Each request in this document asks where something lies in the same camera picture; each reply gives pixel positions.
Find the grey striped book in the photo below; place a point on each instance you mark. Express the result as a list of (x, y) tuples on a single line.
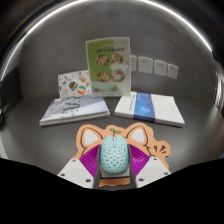
[(75, 110)]

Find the white sticker-print card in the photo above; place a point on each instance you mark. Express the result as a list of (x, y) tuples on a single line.
[(74, 83)]

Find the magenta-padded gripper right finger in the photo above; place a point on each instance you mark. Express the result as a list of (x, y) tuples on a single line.
[(151, 170)]

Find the white wall socket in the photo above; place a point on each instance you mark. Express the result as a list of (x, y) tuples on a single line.
[(172, 71), (160, 67), (145, 64)]

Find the mint green computer mouse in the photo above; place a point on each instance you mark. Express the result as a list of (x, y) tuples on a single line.
[(114, 153)]

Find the corgi-shaped orange mouse pad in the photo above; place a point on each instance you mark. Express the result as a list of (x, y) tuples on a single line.
[(90, 136)]

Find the green food poster stand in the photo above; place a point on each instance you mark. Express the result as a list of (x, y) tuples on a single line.
[(108, 66)]

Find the white book with blue band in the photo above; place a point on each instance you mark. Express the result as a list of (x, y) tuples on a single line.
[(150, 106)]

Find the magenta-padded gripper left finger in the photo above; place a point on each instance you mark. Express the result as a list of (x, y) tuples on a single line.
[(75, 171)]

